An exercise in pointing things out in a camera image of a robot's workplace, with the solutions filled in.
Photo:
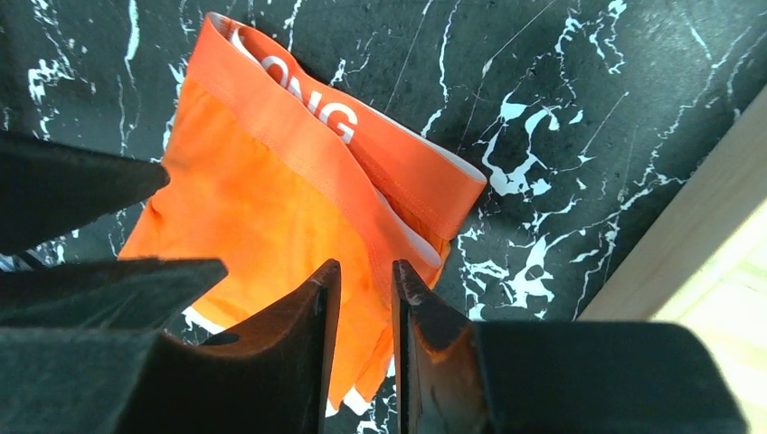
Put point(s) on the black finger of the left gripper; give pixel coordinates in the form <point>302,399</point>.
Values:
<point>48,189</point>

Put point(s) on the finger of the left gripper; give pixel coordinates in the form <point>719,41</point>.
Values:
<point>133,294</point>

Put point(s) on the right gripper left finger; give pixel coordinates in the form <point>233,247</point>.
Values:
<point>268,374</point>

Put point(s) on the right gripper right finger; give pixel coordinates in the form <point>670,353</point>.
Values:
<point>455,375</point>

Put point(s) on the orange underwear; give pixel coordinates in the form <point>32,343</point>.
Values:
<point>274,172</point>

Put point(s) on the wooden compartment organizer box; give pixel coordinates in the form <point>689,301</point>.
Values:
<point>702,263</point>

